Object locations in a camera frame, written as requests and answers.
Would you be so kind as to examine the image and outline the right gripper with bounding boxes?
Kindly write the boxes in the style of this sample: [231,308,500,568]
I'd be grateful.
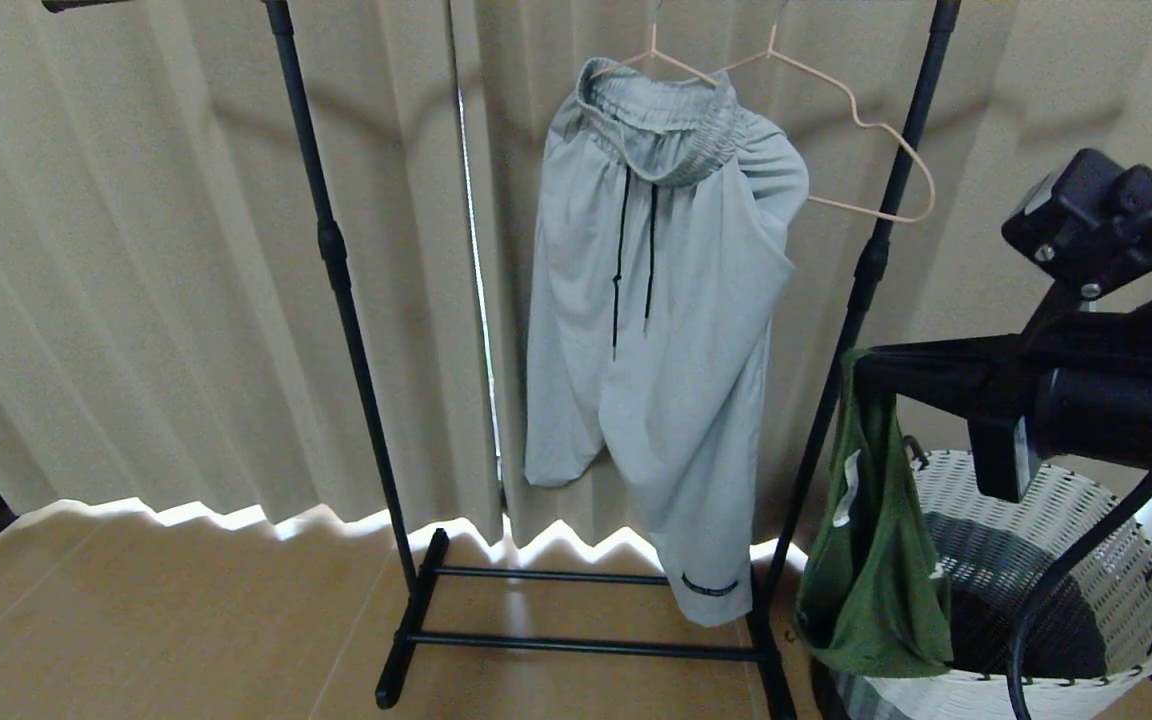
[968,300,1152,501]

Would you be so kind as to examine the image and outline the green garment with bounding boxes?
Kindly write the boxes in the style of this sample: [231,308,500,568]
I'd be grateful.
[796,348,955,679]

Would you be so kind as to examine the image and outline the pale grey shorts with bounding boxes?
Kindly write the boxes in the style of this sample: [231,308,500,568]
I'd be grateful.
[524,57,810,628]

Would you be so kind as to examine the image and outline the pink clothes hanger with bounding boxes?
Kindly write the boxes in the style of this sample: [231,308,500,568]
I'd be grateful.
[591,0,722,91]
[721,0,937,224]

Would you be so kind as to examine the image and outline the white laundry basket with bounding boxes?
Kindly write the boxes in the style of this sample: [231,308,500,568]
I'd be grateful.
[811,435,1152,720]

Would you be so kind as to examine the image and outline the black clothes rack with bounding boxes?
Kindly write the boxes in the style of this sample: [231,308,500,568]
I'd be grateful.
[41,0,962,720]

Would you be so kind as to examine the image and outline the beige curtain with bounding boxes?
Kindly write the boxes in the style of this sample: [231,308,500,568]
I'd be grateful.
[0,0,1152,546]

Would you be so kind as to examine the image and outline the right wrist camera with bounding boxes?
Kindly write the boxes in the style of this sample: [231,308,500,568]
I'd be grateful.
[1001,148,1152,341]

